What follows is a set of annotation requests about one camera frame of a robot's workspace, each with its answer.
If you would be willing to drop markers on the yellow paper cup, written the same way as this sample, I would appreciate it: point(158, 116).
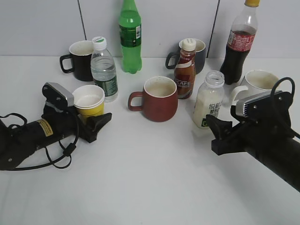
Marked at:
point(89, 100)

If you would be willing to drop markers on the cola bottle yellow cap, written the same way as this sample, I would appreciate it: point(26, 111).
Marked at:
point(239, 43)

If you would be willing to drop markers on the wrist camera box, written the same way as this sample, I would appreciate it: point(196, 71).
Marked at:
point(57, 96)
point(260, 106)

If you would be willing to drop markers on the white ceramic mug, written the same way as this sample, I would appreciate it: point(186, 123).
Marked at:
point(254, 82)

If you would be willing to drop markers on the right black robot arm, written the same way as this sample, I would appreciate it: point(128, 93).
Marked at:
point(282, 157)

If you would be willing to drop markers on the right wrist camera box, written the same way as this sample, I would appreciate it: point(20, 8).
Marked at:
point(260, 106)

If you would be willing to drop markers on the green soda bottle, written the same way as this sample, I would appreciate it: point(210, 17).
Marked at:
point(130, 26)

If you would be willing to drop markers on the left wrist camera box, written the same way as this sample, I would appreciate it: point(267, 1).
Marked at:
point(57, 96)

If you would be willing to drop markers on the brown coffee bottle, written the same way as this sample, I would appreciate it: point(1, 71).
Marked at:
point(185, 69)

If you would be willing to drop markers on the milk bottle without cap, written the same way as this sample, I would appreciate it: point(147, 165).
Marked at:
point(209, 98)

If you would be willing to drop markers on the red ceramic mug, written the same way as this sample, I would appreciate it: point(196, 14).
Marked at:
point(157, 101)

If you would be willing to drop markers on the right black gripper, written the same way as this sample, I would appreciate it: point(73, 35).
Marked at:
point(247, 133)

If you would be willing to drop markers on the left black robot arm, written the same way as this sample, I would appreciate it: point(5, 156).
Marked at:
point(18, 142)

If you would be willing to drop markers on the clear water bottle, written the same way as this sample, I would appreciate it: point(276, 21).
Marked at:
point(103, 69)

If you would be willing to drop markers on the black mug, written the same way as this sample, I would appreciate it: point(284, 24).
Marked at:
point(80, 54)

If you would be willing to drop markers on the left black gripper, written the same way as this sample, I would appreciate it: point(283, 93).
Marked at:
point(69, 122)

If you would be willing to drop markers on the dark grey mug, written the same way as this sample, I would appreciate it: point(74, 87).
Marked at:
point(200, 56)

